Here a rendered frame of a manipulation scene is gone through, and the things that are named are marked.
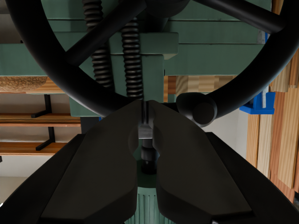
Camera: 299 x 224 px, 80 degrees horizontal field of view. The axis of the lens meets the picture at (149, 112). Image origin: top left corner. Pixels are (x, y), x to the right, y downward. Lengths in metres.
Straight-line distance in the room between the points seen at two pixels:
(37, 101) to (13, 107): 0.44
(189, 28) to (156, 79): 0.15
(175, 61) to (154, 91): 0.12
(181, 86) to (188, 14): 0.13
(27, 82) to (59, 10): 0.17
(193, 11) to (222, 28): 0.06
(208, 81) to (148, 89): 0.33
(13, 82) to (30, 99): 3.08
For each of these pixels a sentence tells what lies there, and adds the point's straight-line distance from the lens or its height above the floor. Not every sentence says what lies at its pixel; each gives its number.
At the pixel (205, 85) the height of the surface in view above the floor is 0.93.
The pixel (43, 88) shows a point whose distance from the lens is 0.58.
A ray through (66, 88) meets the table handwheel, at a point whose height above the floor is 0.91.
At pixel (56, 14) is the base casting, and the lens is 0.40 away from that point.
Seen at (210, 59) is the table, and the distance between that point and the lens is 0.38.
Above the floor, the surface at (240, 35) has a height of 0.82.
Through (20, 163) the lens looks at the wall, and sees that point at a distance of 4.03.
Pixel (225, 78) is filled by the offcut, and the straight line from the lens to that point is 0.43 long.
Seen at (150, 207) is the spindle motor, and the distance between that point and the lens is 0.57.
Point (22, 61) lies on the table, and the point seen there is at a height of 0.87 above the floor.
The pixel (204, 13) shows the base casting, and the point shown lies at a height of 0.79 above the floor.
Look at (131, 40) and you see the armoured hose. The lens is 0.25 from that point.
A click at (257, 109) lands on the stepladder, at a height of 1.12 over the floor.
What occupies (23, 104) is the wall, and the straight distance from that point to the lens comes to 3.62.
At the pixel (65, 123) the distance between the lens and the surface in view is 2.72.
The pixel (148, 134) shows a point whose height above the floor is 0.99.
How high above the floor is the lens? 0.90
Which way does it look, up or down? 12 degrees up
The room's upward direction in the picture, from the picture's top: 180 degrees clockwise
